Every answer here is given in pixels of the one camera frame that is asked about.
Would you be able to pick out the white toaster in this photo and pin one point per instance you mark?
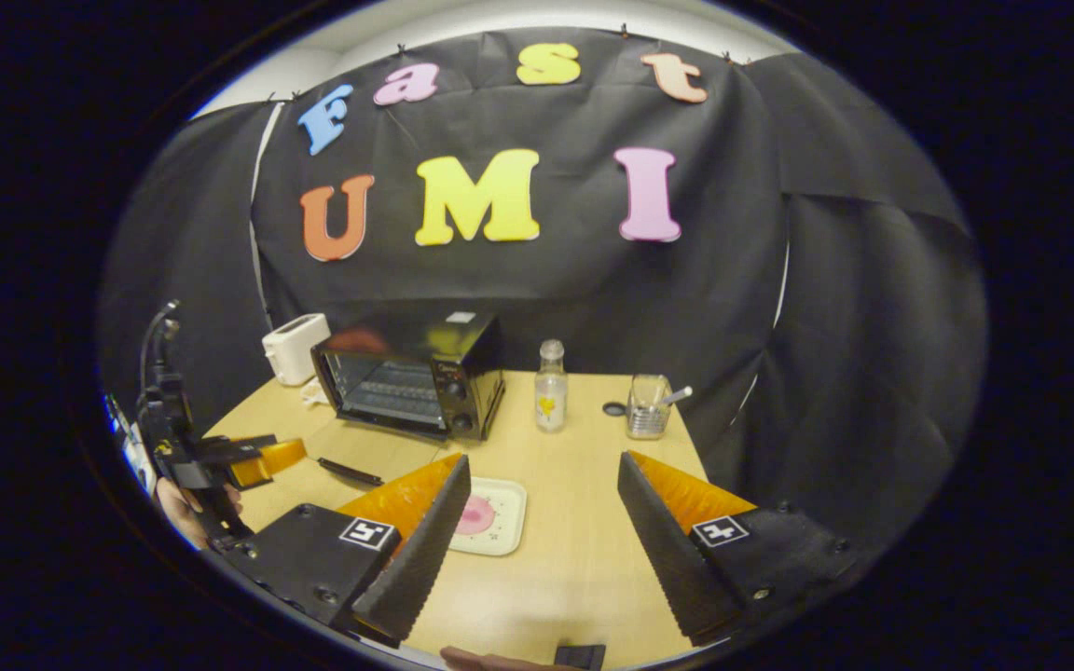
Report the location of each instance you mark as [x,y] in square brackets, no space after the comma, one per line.
[296,349]

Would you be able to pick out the clear glass bottle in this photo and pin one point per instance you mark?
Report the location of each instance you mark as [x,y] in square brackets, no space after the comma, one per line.
[551,391]

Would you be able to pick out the white square plate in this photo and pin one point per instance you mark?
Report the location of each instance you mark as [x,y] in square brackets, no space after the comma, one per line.
[504,508]

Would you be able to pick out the metal spoon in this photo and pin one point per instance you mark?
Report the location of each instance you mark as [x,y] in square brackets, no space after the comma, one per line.
[679,395]

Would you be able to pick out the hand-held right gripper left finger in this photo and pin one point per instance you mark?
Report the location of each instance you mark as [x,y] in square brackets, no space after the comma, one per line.
[420,550]

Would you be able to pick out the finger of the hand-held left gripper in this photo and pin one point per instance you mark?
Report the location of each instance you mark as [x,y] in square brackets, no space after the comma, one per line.
[267,461]

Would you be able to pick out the black bottle cap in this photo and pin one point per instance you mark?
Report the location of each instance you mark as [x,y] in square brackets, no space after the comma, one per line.
[614,408]

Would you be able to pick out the pink meat slice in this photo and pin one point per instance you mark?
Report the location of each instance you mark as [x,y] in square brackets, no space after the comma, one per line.
[475,515]

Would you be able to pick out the black electric oven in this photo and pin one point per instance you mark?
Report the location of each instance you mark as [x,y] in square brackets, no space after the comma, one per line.
[425,373]

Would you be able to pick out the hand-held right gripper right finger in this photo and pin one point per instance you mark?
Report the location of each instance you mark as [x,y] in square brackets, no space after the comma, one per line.
[672,550]

